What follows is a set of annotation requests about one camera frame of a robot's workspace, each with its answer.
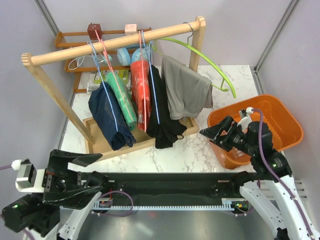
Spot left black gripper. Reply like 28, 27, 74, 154
32, 146, 104, 207

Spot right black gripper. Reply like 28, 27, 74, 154
199, 114, 257, 156

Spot navy blue denim trousers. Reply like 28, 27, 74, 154
88, 82, 136, 151

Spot green tie-dye trousers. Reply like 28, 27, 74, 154
106, 72, 138, 131

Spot blue wire hanger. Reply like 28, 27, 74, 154
87, 41, 119, 132
141, 30, 160, 125

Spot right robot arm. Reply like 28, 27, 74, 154
200, 116, 320, 240

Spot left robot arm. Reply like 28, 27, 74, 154
1, 149, 110, 240

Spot grey trousers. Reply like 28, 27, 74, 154
161, 55, 213, 120

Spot black trousers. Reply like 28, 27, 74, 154
146, 65, 187, 149

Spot red tie-dye trousers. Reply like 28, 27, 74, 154
130, 60, 152, 131

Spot lime green hanger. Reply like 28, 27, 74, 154
151, 21, 237, 99

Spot orange plastic basket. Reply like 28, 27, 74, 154
207, 94, 304, 170

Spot silver foil package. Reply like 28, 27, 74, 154
86, 81, 101, 94

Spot green snack package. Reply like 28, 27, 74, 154
93, 69, 132, 85

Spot light blue headphones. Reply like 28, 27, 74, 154
116, 44, 151, 66

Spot pink cube plug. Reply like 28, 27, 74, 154
124, 23, 138, 36

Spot brown wooden shelf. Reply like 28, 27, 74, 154
54, 27, 153, 94

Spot dark red cube plug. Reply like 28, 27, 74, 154
87, 23, 102, 40

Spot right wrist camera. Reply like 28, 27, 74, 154
237, 107, 254, 131

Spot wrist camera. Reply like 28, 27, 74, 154
11, 158, 37, 192
237, 107, 254, 131

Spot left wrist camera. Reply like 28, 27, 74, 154
11, 158, 37, 192

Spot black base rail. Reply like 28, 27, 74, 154
92, 172, 252, 216

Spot white cable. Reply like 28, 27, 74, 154
68, 55, 107, 71

